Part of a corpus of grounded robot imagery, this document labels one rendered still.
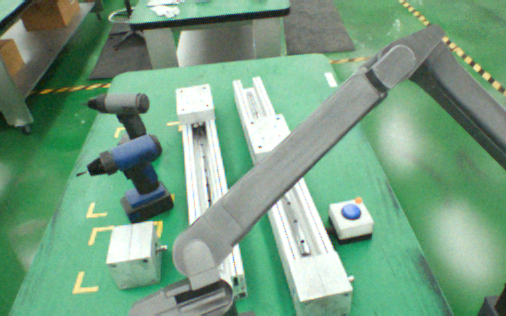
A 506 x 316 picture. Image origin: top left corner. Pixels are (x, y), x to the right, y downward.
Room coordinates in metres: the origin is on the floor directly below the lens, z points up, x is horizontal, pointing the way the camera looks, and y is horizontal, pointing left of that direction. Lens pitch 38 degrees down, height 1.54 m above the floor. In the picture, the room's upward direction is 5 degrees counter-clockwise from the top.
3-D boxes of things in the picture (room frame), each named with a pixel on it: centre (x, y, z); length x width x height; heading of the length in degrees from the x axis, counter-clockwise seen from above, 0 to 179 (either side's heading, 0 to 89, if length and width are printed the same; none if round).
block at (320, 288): (0.45, -0.11, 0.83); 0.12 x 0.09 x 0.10; 98
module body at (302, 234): (0.89, -0.04, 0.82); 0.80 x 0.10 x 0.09; 8
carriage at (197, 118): (1.12, 0.19, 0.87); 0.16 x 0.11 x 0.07; 8
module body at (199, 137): (0.87, 0.15, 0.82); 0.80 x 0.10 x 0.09; 8
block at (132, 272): (0.58, 0.28, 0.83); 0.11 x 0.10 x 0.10; 95
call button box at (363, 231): (0.63, -0.19, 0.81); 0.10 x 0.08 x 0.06; 98
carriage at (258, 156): (0.89, -0.04, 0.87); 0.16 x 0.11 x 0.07; 8
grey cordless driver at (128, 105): (1.02, 0.40, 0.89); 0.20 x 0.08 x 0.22; 80
